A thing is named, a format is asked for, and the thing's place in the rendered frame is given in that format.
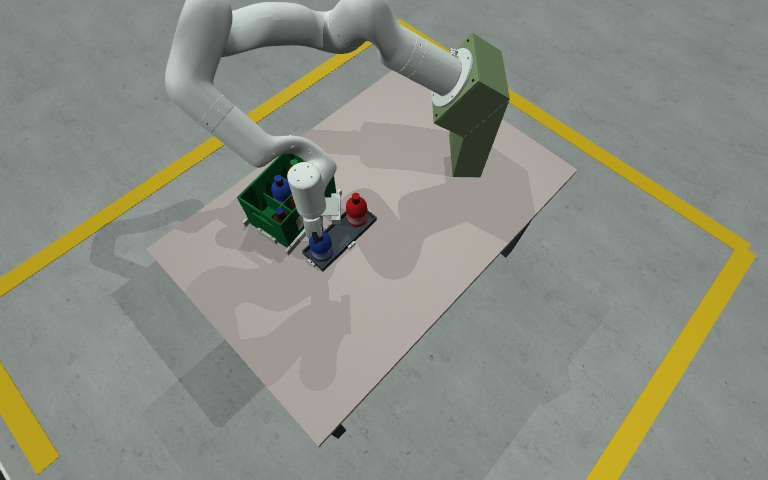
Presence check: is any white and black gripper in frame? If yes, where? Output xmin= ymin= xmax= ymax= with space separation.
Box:
xmin=303 ymin=216 xmax=324 ymax=244

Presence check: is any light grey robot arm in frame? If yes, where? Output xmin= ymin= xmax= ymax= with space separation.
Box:
xmin=165 ymin=0 xmax=473 ymax=225

